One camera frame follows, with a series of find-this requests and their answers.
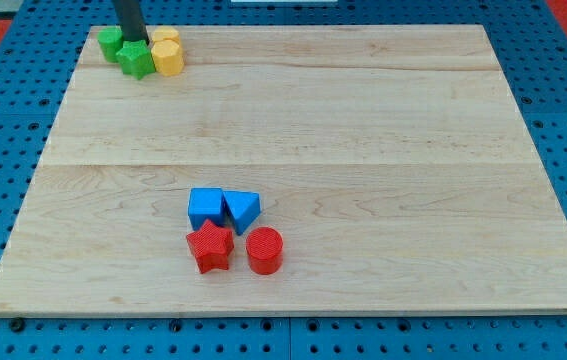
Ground red star block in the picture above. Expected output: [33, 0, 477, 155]
[186, 219, 234, 274]

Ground red cylinder block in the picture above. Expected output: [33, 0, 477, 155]
[246, 227, 284, 275]

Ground green star block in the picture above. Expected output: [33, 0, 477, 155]
[116, 40, 156, 80]

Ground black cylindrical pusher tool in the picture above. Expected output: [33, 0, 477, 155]
[112, 0, 149, 44]

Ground blue triangle block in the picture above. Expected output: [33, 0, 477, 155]
[223, 190, 261, 235]

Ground blue cube block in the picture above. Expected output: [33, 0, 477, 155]
[188, 187, 225, 230]

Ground light wooden board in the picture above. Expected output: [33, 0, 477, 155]
[0, 25, 567, 318]

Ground green cylinder block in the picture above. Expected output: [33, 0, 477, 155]
[97, 26, 123, 63]

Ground yellow block rear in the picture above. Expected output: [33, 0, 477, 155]
[151, 25, 181, 44]

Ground yellow hexagon block front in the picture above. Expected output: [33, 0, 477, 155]
[151, 40, 184, 76]

